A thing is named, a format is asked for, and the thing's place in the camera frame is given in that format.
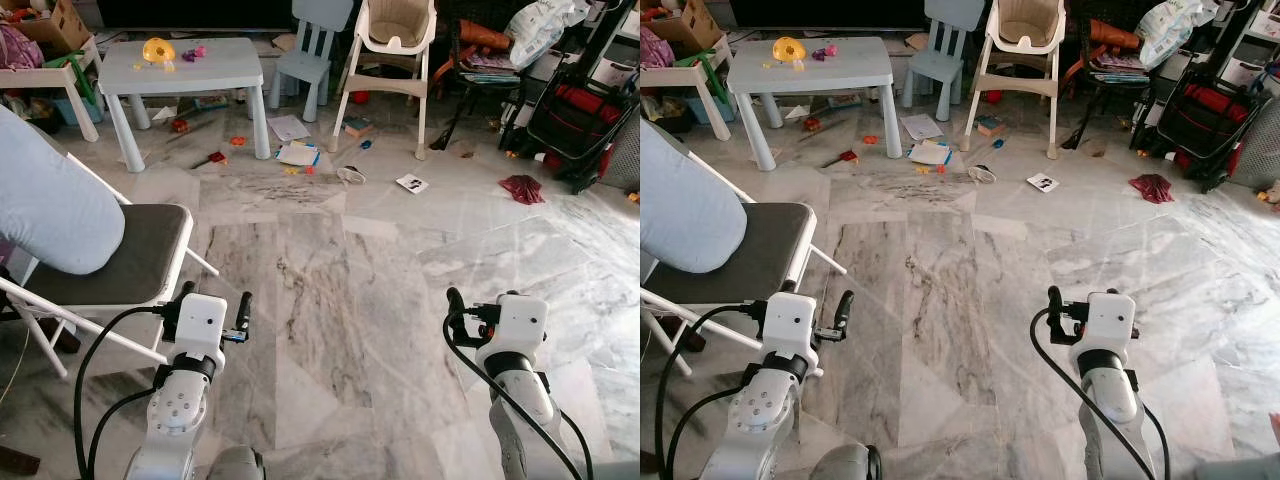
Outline long black arm cable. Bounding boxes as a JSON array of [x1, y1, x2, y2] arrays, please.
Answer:
[[444, 315, 583, 480], [654, 305, 766, 480], [1030, 310, 1161, 480], [74, 305, 191, 480]]

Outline white folding chair dark seat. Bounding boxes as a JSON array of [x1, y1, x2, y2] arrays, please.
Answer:
[[640, 150, 848, 376], [0, 150, 221, 381]]

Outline white colourful book stack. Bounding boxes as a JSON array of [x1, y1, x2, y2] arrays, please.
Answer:
[[907, 139, 954, 169], [275, 140, 322, 171]]

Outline white baby high chair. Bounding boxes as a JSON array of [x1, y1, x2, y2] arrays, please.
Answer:
[[330, 0, 439, 161], [962, 0, 1066, 161]]

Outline brown cardboard box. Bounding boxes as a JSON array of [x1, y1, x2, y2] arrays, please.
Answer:
[[15, 0, 93, 53], [650, 0, 726, 53]]

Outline light blue cushion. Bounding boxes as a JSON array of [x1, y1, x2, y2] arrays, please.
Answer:
[[0, 105, 126, 276], [640, 118, 749, 276]]

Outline beige side table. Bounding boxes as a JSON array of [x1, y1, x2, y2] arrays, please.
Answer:
[[0, 45, 103, 143], [640, 45, 733, 141]]

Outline white paper sheet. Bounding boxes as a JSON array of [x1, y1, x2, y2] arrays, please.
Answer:
[[898, 113, 944, 142], [266, 114, 312, 143]]

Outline short black arm cable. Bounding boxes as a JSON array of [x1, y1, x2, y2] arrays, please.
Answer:
[[665, 388, 746, 476], [88, 388, 161, 476]]

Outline dark red crumpled cloth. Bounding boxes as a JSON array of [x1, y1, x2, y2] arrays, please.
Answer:
[[1129, 173, 1176, 205], [499, 175, 547, 206]]

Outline black red stroller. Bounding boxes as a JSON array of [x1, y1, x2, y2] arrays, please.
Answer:
[[1130, 0, 1276, 196], [500, 0, 641, 196]]

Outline pink patterned cloth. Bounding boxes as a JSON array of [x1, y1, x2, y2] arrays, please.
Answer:
[[640, 25, 676, 71], [0, 22, 43, 71]]

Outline silver robot left leg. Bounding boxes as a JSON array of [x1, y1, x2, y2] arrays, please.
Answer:
[[195, 445, 266, 480], [808, 443, 883, 480]]

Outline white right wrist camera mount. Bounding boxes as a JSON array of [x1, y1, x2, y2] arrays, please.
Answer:
[[1070, 292, 1138, 373], [478, 293, 549, 373]]

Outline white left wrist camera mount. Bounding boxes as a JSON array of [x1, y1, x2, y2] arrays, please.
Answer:
[[175, 293, 229, 373], [763, 293, 819, 373]]

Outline white printed plastic bag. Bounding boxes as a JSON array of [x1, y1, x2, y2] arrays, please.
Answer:
[[1135, 0, 1219, 71], [505, 0, 591, 71]]

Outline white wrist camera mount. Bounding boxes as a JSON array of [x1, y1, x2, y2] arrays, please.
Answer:
[[763, 293, 819, 373], [478, 293, 549, 373], [1070, 292, 1138, 373], [175, 293, 229, 373]]

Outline pale grey children's table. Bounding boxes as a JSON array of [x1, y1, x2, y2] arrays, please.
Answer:
[[98, 38, 273, 173], [727, 38, 898, 173]]

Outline light blue children's chair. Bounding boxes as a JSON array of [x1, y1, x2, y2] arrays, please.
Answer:
[[270, 0, 356, 123], [903, 0, 983, 123]]

